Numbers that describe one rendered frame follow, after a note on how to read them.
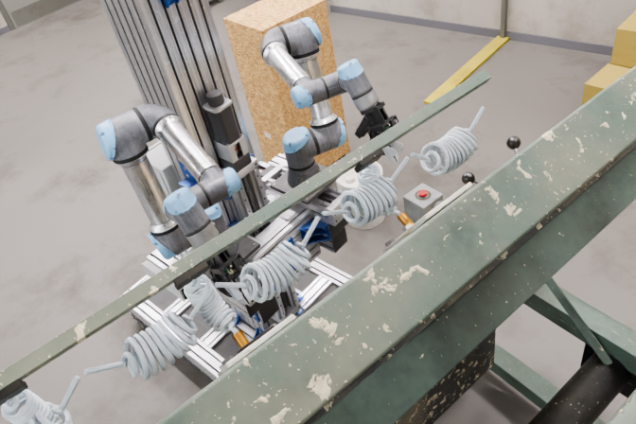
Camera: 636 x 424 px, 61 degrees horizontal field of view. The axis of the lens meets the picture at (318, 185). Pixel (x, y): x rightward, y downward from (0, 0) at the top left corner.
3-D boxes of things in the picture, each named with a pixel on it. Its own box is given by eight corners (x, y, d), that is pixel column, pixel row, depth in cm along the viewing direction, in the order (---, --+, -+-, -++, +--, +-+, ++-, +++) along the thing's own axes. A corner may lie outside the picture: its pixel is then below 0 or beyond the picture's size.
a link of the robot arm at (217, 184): (170, 114, 184) (246, 198, 157) (141, 128, 180) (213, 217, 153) (162, 86, 176) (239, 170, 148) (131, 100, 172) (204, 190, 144)
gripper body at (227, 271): (230, 288, 139) (204, 251, 136) (216, 286, 146) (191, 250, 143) (252, 269, 143) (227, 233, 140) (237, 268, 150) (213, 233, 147)
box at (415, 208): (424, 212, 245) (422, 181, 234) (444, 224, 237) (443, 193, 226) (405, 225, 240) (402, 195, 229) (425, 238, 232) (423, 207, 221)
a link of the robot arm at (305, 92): (246, 30, 204) (295, 90, 169) (273, 22, 206) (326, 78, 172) (253, 58, 212) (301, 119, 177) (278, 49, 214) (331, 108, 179)
